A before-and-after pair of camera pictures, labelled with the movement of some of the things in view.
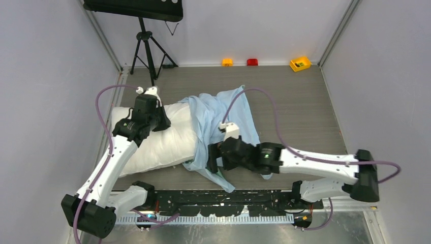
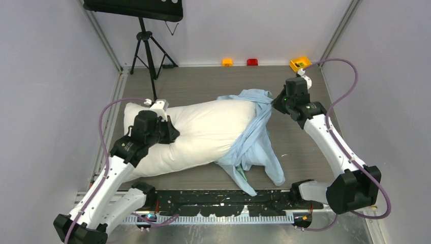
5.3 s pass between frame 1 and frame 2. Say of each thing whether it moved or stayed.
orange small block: stayed
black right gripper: moved
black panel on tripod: stayed
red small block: stayed
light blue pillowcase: moved
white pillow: moved
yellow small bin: stayed
